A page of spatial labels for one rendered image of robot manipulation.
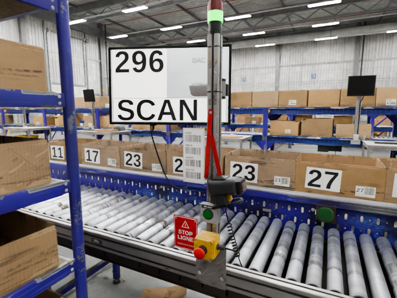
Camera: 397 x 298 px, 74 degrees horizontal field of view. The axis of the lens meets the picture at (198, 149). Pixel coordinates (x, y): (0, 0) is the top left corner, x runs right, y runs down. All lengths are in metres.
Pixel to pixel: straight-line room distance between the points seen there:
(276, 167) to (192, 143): 0.66
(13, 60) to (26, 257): 0.41
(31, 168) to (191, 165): 0.50
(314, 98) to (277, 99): 0.73
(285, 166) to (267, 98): 4.68
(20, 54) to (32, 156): 0.21
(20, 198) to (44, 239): 0.13
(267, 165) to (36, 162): 1.12
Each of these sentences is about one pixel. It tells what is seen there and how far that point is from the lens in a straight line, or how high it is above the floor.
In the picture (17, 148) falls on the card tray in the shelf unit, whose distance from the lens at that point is 0.66.
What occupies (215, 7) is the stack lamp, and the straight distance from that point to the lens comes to 0.95.
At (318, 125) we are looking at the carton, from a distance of 5.70.
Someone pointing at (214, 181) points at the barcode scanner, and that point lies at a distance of 0.86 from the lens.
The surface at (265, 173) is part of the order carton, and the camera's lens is 1.49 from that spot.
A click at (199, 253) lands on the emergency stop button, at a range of 0.92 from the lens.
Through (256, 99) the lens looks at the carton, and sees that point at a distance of 6.13.
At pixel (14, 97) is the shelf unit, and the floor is 1.33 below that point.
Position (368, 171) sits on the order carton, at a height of 1.03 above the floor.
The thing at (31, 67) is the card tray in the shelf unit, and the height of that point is 1.39.
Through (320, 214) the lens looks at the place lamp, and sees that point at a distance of 1.43.
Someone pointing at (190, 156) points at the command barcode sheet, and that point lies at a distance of 0.94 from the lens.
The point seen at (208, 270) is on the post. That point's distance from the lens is 1.07.
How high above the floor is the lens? 1.30
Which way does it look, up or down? 8 degrees down
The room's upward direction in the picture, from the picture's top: straight up
